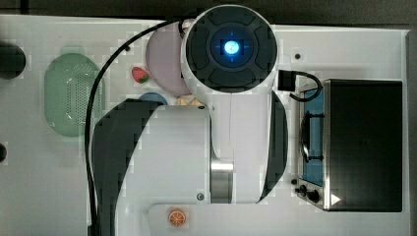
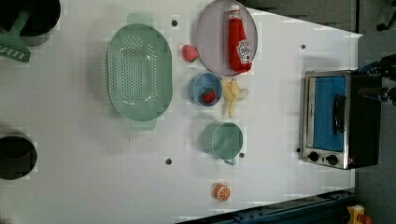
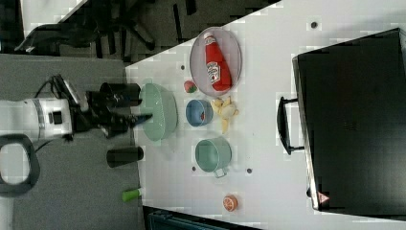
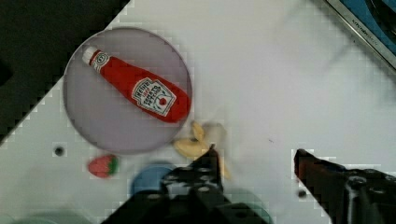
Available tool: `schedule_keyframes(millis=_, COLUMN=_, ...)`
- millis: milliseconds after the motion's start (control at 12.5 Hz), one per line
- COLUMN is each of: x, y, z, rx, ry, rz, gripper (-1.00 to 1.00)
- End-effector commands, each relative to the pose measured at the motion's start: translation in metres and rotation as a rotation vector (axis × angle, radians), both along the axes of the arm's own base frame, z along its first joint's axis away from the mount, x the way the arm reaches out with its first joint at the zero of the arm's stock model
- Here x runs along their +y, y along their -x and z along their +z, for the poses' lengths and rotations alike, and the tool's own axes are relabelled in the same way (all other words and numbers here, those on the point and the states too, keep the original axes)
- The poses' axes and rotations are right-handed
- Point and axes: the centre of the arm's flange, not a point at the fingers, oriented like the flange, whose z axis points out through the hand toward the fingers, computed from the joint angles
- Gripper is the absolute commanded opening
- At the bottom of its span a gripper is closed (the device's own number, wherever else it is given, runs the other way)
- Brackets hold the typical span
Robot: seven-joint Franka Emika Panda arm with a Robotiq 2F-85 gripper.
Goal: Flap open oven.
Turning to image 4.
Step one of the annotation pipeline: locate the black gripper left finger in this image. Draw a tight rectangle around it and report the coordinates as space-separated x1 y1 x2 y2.
161 145 223 199

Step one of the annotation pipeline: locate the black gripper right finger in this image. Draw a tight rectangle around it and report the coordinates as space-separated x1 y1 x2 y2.
294 149 396 224

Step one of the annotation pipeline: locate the pink strawberry toy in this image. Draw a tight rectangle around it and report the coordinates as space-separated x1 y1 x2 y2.
88 154 119 178

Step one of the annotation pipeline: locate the peeled banana toy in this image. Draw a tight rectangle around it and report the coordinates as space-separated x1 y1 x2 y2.
173 121 232 179

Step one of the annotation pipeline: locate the grey round plate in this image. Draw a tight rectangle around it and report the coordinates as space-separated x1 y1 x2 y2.
64 28 192 154

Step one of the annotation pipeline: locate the red ketchup bottle toy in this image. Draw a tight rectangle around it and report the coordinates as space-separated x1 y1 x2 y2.
82 47 191 123

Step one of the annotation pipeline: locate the blue small bowl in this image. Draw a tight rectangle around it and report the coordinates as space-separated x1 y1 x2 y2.
129 163 176 196

